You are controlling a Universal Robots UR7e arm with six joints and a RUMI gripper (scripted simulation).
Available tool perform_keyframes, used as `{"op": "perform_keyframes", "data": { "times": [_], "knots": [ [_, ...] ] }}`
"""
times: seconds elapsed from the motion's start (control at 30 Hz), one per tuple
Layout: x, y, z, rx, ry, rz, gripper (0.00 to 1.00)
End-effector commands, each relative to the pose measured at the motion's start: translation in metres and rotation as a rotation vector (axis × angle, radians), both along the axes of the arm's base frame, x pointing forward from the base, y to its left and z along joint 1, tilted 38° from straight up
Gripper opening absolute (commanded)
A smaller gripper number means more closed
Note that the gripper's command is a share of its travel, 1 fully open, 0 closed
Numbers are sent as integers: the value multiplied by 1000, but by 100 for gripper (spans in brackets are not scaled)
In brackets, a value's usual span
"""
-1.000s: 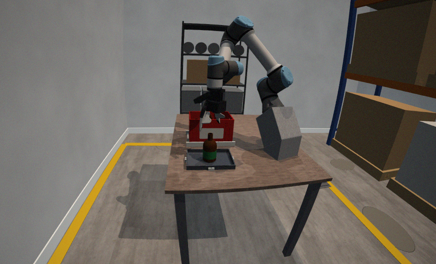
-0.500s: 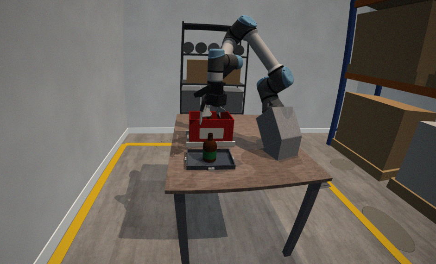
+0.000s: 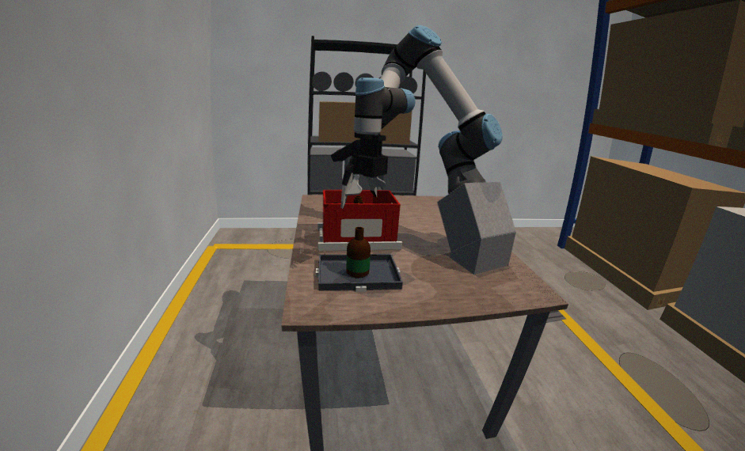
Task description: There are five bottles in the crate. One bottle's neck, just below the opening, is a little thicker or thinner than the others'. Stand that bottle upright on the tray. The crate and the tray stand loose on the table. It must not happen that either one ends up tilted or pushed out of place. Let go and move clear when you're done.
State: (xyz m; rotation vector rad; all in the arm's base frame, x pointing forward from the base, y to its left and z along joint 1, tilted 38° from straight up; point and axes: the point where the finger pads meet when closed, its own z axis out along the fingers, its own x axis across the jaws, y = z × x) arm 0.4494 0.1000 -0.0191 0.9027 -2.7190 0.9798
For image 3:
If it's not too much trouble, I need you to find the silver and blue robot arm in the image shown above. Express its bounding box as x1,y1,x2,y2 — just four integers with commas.
354,25,503,194

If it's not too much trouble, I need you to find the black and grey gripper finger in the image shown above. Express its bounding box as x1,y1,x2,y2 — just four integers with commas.
365,176,386,197
341,160,362,209

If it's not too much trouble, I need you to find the red crate with dividers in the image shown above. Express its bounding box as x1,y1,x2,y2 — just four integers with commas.
323,190,399,242

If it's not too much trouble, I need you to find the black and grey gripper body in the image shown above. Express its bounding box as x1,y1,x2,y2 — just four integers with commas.
350,133,388,177

